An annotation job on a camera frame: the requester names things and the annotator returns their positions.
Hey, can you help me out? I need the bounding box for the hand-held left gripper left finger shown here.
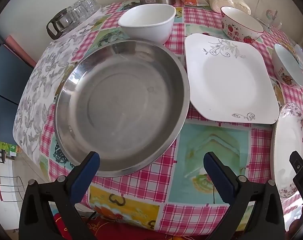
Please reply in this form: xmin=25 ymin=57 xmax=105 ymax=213
xmin=19 ymin=151 xmax=101 ymax=240

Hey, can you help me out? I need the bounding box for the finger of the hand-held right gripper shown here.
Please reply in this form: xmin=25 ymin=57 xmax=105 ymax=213
xmin=289 ymin=150 xmax=303 ymax=203

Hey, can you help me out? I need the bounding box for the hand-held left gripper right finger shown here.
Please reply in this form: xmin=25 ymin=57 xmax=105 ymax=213
xmin=203 ymin=151 xmax=285 ymax=240

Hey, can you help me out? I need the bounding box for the round plate pink floral rim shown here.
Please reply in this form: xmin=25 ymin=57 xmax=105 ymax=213
xmin=271 ymin=102 xmax=303 ymax=199

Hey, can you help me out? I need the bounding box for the stainless steel basin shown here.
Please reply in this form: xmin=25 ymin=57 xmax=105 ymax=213
xmin=54 ymin=40 xmax=190 ymax=178

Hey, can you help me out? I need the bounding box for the white square plate grey print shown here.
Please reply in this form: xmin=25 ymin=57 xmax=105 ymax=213
xmin=184 ymin=33 xmax=280 ymax=125

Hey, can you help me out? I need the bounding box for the cartoon print bowl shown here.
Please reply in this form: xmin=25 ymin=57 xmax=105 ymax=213
xmin=271 ymin=44 xmax=303 ymax=88

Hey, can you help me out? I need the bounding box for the strawberry print bowl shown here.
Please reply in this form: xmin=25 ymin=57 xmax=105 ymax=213
xmin=220 ymin=6 xmax=264 ymax=44

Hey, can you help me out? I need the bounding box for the pink plaid tablecloth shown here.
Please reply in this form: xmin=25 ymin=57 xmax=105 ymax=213
xmin=39 ymin=1 xmax=303 ymax=238

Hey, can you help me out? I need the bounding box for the red patterned cloth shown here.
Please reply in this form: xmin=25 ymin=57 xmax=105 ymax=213
xmin=53 ymin=210 xmax=217 ymax=240

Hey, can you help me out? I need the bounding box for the green cardboard box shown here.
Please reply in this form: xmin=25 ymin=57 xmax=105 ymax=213
xmin=0 ymin=139 xmax=22 ymax=155

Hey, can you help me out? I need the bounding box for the blue cabinet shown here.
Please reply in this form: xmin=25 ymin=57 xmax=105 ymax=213
xmin=0 ymin=27 xmax=34 ymax=145

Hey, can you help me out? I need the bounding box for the white square bowl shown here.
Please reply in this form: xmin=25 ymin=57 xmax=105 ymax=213
xmin=118 ymin=4 xmax=177 ymax=45

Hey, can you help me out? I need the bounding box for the clear glass mug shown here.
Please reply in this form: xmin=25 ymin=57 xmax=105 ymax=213
xmin=254 ymin=0 xmax=283 ymax=32

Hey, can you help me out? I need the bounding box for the glass cup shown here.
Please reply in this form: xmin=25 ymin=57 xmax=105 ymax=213
xmin=71 ymin=0 xmax=88 ymax=20
xmin=84 ymin=0 xmax=97 ymax=14

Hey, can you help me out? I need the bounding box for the bag of steamed buns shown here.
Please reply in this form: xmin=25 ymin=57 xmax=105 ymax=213
xmin=205 ymin=0 xmax=252 ymax=15

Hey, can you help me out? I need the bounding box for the glass pitcher black handle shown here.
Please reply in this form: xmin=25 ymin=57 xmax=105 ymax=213
xmin=46 ymin=7 xmax=75 ymax=40

